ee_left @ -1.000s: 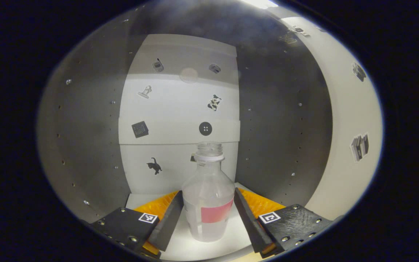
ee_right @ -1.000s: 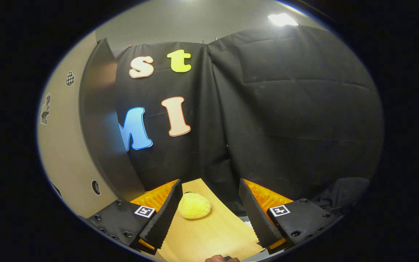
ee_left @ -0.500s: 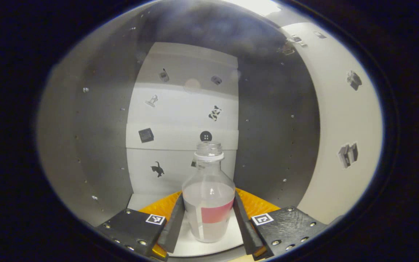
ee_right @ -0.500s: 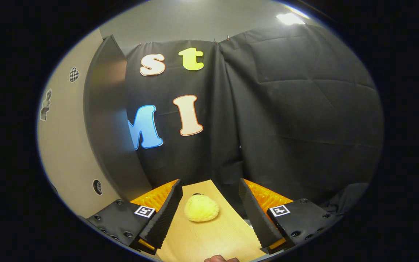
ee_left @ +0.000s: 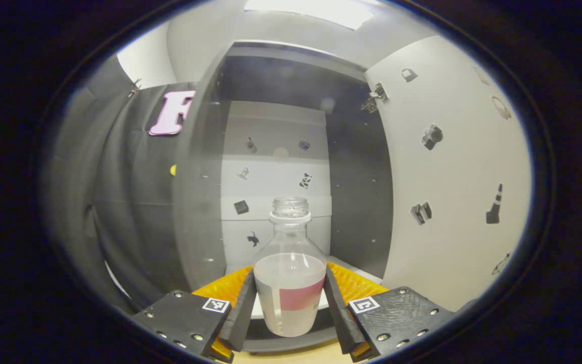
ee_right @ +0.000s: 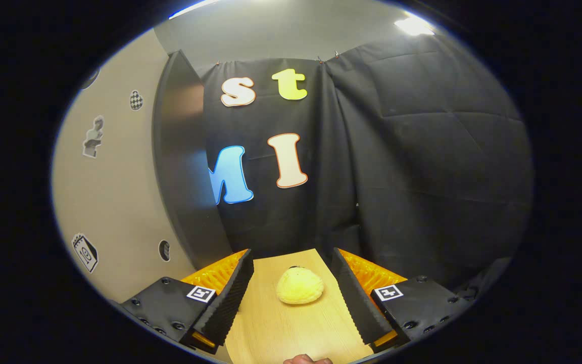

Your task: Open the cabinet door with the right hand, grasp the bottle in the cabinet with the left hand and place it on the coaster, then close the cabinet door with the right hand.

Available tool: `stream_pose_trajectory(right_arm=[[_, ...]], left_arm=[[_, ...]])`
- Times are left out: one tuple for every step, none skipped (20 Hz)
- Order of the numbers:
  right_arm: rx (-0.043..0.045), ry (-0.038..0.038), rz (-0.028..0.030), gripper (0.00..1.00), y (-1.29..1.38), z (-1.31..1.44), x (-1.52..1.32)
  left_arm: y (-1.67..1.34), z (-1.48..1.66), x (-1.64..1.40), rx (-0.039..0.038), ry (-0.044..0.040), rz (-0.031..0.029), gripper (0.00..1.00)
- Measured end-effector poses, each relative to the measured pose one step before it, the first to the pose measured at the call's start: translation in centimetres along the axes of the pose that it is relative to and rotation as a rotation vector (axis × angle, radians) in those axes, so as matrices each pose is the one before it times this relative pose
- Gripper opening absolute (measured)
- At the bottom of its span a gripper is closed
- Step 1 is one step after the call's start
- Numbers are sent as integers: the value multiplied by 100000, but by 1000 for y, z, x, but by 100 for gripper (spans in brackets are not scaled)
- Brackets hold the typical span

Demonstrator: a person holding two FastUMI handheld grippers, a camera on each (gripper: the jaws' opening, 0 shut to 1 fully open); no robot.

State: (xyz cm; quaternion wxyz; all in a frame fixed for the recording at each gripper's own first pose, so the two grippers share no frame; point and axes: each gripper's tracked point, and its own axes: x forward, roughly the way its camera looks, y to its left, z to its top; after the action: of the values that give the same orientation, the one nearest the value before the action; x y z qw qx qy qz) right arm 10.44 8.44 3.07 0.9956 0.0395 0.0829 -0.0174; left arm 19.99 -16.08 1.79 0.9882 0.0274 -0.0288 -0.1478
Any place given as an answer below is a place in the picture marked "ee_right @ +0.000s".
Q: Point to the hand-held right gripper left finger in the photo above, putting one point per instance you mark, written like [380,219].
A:
[233,298]

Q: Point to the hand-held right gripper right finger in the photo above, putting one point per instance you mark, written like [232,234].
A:
[354,298]

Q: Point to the dark grey cabinet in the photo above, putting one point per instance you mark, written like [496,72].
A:
[185,167]

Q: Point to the light grey cabinet door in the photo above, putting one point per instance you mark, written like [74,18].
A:
[114,202]

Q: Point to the yellow plush toy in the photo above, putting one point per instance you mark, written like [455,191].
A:
[300,288]

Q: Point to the black backdrop cloth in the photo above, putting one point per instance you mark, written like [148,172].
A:
[422,151]

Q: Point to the small ceiling light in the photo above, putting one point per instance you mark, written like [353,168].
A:
[415,25]

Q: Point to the long ceiling light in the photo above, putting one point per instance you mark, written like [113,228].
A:
[195,7]

